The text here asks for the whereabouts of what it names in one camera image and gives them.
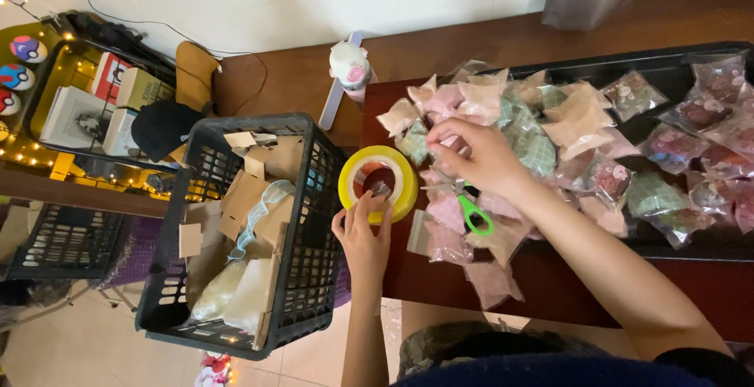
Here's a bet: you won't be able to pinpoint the person's left hand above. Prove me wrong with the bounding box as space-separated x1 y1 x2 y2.
331 189 394 295

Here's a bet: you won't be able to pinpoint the person's right hand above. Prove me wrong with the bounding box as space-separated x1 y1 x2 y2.
425 117 531 200

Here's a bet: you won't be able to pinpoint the yellow packing tape roll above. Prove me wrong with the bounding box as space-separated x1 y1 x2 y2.
337 145 419 226

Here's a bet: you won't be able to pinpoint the empty clear plastic sleeve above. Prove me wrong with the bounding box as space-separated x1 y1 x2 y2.
405 209 435 256

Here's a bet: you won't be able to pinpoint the pile of pastel wrapped packets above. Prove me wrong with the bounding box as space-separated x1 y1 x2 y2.
376 60 644 312

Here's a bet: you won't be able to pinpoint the clear plastic ribbon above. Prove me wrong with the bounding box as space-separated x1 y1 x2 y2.
227 179 297 262

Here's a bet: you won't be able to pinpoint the person's camouflage shorts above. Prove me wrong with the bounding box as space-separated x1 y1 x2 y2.
397 320 608 380

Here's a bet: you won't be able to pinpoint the white plastic bag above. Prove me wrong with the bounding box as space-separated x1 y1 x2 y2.
190 257 275 336

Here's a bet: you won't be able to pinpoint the heap of cardboard pieces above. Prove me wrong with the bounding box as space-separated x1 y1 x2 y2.
177 130 307 352

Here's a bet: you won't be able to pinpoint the white pink water bottle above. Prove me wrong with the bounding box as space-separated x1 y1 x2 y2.
328 40 378 104

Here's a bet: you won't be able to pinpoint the red white plush toy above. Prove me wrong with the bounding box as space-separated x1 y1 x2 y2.
193 351 234 387

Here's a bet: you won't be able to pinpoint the black tray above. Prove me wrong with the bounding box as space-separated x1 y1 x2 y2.
505 40 754 262

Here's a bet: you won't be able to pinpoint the person's dark blue shirt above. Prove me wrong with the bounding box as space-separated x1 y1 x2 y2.
390 347 754 387

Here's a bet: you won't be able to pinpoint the purple woven stool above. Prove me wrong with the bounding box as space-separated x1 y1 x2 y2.
96 216 165 292

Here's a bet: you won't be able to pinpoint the black cap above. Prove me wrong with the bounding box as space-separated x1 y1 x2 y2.
130 99 206 164

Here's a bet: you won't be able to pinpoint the pile of clear floral packets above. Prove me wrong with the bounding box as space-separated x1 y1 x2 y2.
580 52 754 250

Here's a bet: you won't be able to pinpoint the brown suede pouch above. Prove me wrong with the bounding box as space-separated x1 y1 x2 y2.
175 40 223 112

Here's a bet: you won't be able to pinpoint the empty black plastic crate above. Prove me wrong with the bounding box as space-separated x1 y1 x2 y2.
5 202 126 282

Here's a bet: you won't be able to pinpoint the red white toy ball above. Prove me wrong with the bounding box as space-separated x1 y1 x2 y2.
0 87 23 117

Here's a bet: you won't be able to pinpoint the blue white toy ball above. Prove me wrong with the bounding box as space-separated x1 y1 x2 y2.
0 63 37 92

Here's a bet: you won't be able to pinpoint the purple white toy ball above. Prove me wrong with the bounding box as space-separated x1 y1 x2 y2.
9 35 49 65

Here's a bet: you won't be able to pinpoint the green handled scissors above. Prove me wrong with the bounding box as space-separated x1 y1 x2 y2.
420 179 496 237

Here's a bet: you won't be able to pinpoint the black wire shelf with books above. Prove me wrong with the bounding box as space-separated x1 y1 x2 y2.
22 38 179 173

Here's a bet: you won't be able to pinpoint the black cable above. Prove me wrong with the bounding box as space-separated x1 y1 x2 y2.
28 0 269 118

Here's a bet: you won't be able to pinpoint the string of fairy lights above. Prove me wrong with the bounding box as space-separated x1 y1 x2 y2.
0 0 236 202

